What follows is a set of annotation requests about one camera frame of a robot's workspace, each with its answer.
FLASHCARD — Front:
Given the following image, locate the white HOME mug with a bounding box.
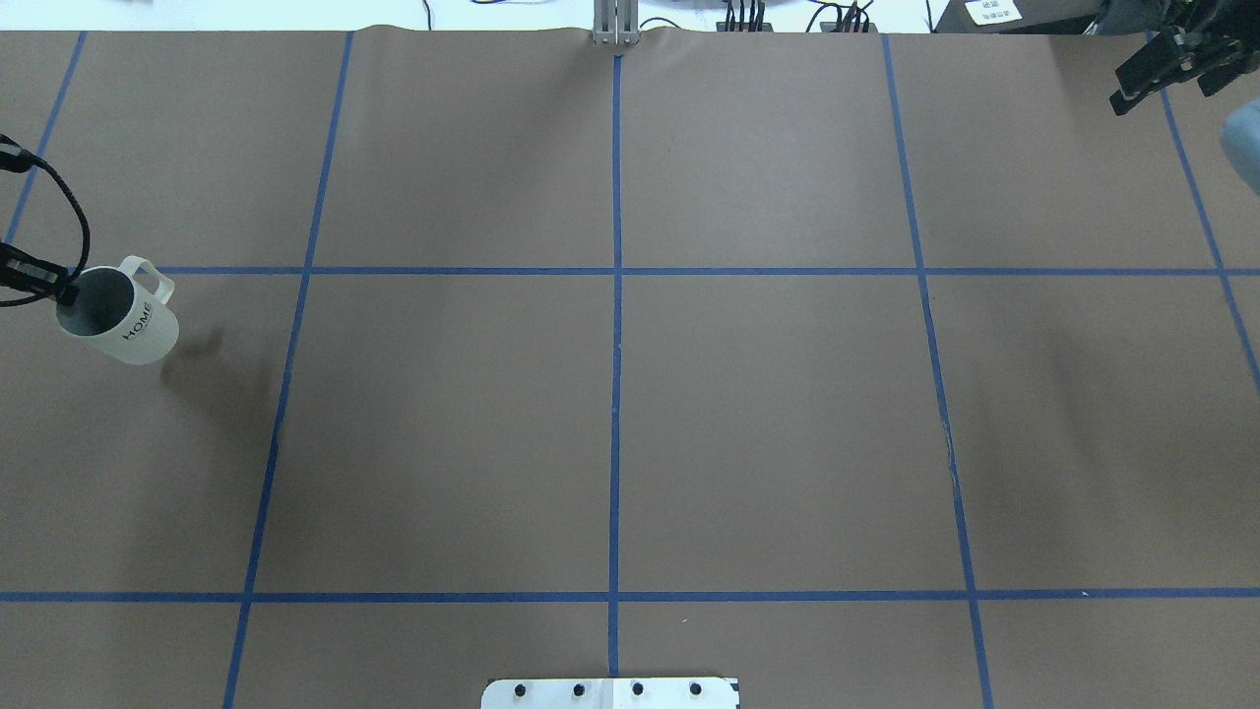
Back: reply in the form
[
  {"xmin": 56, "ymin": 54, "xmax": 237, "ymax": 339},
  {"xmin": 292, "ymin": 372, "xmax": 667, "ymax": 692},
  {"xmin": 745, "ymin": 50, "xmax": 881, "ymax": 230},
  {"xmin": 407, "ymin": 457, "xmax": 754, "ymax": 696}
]
[{"xmin": 55, "ymin": 254, "xmax": 180, "ymax": 366}]

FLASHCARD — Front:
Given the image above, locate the aluminium frame post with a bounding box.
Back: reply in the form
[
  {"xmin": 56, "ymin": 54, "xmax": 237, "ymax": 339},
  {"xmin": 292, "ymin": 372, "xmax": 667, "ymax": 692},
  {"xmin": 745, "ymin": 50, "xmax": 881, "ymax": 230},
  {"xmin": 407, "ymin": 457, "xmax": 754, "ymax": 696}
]
[{"xmin": 591, "ymin": 0, "xmax": 643, "ymax": 47}]

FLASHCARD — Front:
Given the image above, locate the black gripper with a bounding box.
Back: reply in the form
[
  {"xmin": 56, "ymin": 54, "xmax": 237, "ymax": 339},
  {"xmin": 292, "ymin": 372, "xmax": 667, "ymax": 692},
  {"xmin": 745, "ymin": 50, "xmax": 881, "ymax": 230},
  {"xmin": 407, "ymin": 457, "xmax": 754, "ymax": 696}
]
[{"xmin": 1108, "ymin": 1, "xmax": 1259, "ymax": 116}]

